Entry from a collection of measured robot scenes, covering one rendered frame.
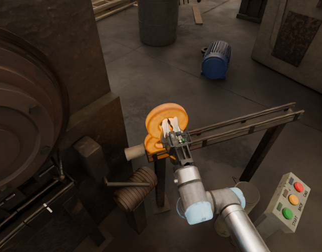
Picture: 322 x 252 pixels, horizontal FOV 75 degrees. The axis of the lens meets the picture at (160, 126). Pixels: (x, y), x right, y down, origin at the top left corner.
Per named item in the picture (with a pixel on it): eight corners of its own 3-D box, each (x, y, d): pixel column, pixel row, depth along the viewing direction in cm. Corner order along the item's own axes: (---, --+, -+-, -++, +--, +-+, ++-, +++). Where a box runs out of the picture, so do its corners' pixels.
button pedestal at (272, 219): (228, 246, 130) (265, 207, 84) (245, 216, 142) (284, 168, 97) (253, 266, 123) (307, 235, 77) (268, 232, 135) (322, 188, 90)
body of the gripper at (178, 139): (187, 126, 66) (200, 161, 61) (183, 137, 74) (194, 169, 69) (164, 130, 65) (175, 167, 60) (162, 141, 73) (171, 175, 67)
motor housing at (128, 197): (123, 227, 137) (108, 190, 98) (145, 202, 149) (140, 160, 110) (137, 241, 132) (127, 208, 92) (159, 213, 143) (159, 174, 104)
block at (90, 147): (84, 174, 101) (68, 144, 83) (98, 163, 105) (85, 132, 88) (98, 187, 96) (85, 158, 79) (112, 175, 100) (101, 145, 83)
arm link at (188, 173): (198, 182, 67) (174, 189, 65) (193, 169, 69) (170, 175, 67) (204, 176, 60) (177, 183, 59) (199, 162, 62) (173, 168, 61)
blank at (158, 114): (141, 109, 72) (143, 116, 70) (184, 97, 73) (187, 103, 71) (149, 138, 83) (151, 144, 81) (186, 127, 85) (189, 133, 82)
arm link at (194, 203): (185, 226, 61) (191, 225, 54) (175, 189, 66) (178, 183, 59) (210, 219, 63) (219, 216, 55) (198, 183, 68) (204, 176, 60)
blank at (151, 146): (157, 152, 105) (159, 158, 103) (137, 141, 94) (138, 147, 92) (182, 136, 100) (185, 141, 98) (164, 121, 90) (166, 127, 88)
